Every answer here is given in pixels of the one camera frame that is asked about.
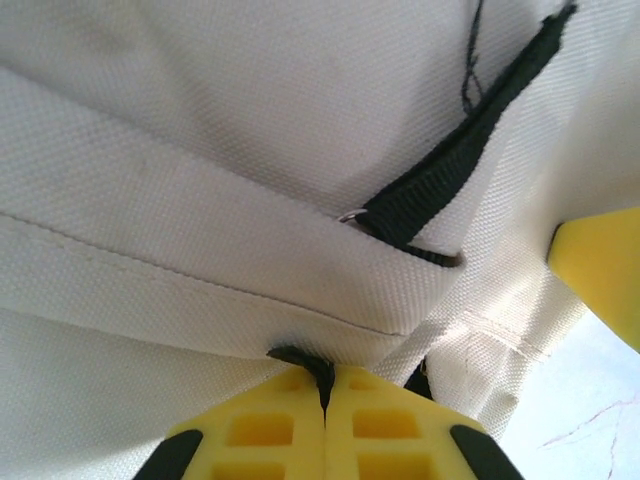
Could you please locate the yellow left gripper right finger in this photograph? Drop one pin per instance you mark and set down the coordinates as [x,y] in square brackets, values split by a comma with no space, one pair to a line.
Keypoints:
[340,440]

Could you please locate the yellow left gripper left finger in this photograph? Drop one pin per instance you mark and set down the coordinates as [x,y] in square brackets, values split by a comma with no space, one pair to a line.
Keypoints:
[305,440]

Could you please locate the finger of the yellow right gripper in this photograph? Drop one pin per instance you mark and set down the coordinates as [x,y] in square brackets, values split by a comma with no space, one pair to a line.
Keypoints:
[600,270]

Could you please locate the cream canvas backpack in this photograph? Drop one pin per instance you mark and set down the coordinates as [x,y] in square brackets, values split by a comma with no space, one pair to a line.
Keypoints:
[225,175]

